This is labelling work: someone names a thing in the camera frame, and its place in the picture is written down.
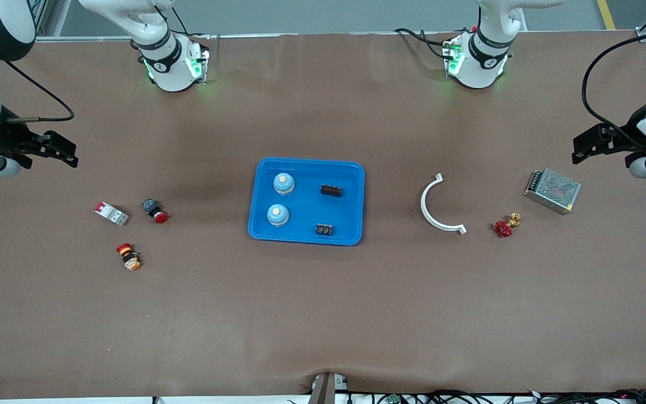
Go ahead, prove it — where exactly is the light blue call bell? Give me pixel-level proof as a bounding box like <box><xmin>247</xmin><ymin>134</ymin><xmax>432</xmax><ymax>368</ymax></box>
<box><xmin>273</xmin><ymin>172</ymin><xmax>296</xmax><ymax>195</ymax></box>
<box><xmin>266</xmin><ymin>203</ymin><xmax>290</xmax><ymax>227</ymax></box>

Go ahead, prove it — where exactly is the metal mesh power supply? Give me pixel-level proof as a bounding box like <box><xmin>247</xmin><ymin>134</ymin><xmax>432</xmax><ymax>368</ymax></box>
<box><xmin>524</xmin><ymin>168</ymin><xmax>582</xmax><ymax>216</ymax></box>

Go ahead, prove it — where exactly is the white red circuit breaker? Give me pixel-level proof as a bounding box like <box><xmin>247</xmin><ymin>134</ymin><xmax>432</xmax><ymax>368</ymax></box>
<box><xmin>94</xmin><ymin>201</ymin><xmax>130</xmax><ymax>227</ymax></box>

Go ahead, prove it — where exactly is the red emergency stop button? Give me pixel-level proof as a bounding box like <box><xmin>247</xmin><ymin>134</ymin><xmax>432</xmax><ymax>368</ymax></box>
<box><xmin>142</xmin><ymin>198</ymin><xmax>169</xmax><ymax>224</ymax></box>

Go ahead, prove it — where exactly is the brass valve red handwheel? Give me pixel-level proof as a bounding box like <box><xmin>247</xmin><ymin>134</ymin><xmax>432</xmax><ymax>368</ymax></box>
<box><xmin>495</xmin><ymin>213</ymin><xmax>522</xmax><ymax>238</ymax></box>

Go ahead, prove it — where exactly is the orange-collared red emergency button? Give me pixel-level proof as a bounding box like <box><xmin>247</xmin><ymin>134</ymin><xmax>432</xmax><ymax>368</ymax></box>
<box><xmin>116</xmin><ymin>242</ymin><xmax>142</xmax><ymax>272</ymax></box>

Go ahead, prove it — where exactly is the white half-round pipe clamp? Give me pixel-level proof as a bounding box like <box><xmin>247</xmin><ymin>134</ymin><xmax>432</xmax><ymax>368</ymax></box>
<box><xmin>420</xmin><ymin>173</ymin><xmax>468</xmax><ymax>236</ymax></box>

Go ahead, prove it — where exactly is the blue plastic tray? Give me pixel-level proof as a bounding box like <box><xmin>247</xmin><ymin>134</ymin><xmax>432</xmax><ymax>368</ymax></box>
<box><xmin>247</xmin><ymin>157</ymin><xmax>366</xmax><ymax>246</ymax></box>

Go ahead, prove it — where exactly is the brown table cover mat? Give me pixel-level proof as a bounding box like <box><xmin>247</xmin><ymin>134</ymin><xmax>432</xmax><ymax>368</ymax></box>
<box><xmin>0</xmin><ymin>31</ymin><xmax>646</xmax><ymax>400</ymax></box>

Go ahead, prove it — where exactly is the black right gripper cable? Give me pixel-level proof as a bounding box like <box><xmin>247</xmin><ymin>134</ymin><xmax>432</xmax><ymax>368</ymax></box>
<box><xmin>3</xmin><ymin>59</ymin><xmax>75</xmax><ymax>122</ymax></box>

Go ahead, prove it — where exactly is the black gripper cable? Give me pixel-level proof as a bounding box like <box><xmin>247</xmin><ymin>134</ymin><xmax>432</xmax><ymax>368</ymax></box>
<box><xmin>581</xmin><ymin>25</ymin><xmax>646</xmax><ymax>148</ymax></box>
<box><xmin>3</xmin><ymin>59</ymin><xmax>75</xmax><ymax>122</ymax></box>

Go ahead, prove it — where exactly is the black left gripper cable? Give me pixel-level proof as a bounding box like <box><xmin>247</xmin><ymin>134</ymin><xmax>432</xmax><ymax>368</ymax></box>
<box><xmin>581</xmin><ymin>25</ymin><xmax>646</xmax><ymax>148</ymax></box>

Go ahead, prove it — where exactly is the black right arm base cable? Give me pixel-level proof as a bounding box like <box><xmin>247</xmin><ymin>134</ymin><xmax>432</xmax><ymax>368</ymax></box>
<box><xmin>155</xmin><ymin>6</ymin><xmax>211</xmax><ymax>40</ymax></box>

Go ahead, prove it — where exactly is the black arm base cable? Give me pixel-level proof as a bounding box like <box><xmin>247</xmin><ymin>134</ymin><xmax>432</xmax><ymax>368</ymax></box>
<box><xmin>394</xmin><ymin>27</ymin><xmax>451</xmax><ymax>59</ymax></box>
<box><xmin>155</xmin><ymin>6</ymin><xmax>211</xmax><ymax>40</ymax></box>

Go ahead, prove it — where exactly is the black left arm base cable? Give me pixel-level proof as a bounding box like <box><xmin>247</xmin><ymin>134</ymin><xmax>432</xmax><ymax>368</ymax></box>
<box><xmin>394</xmin><ymin>27</ymin><xmax>451</xmax><ymax>59</ymax></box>

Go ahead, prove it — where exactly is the grey metal camera mount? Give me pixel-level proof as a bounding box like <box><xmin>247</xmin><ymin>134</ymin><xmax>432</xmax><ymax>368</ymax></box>
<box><xmin>307</xmin><ymin>371</ymin><xmax>350</xmax><ymax>404</ymax></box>

